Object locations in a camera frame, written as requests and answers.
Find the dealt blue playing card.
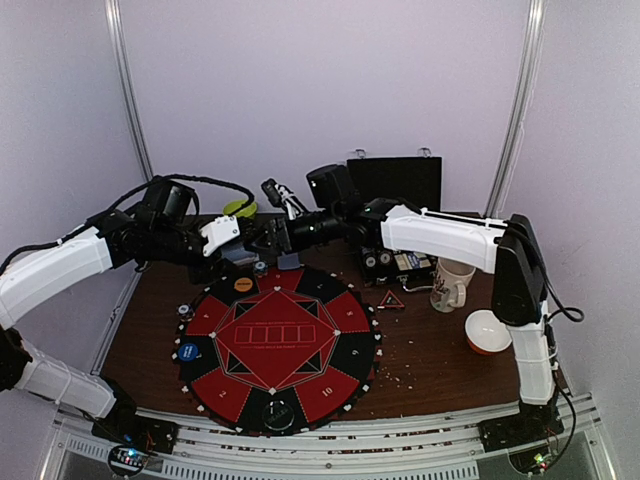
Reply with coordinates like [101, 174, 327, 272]
[277, 253, 301, 271]

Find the poker chip stack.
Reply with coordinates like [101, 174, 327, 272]
[177, 304, 195, 322]
[253, 261, 269, 277]

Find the blue deck of cards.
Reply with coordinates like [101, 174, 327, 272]
[220, 243, 259, 266]

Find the orange big blind button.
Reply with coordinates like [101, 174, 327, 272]
[233, 277, 254, 293]

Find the blue small blind button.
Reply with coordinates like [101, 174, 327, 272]
[176, 343, 200, 363]

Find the black red triangular token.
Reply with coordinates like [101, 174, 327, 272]
[376, 289, 406, 310]

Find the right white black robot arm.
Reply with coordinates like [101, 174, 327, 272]
[259, 199, 564, 451]

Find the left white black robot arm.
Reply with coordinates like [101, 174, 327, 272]
[1, 175, 240, 453]

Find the lime green plastic bowl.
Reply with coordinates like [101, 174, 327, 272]
[223, 200, 258, 219]

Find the round red black poker mat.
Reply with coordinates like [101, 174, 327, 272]
[171, 266, 383, 436]

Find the blue yellow card box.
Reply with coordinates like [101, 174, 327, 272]
[394, 252, 432, 271]

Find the black poker chip case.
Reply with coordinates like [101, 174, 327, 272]
[346, 147, 442, 293]

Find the clear round dealer button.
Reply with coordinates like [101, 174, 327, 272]
[262, 400, 295, 432]

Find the white printed ceramic mug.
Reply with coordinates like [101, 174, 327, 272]
[430, 258, 476, 313]

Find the white orange ceramic bowl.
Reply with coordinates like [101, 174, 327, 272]
[464, 309, 512, 355]

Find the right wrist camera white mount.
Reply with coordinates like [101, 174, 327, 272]
[261, 178, 309, 220]

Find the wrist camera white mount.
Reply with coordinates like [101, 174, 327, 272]
[199, 215, 240, 257]
[261, 178, 309, 220]

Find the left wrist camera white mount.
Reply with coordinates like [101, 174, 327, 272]
[199, 215, 240, 257]

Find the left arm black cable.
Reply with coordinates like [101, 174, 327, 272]
[84, 173, 259, 236]

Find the left aluminium frame post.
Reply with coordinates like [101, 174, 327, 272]
[105, 0, 154, 180]

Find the aluminium frame post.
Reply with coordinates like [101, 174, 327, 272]
[105, 0, 154, 180]
[484, 0, 548, 218]

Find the right aluminium frame post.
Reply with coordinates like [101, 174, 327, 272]
[484, 0, 548, 218]

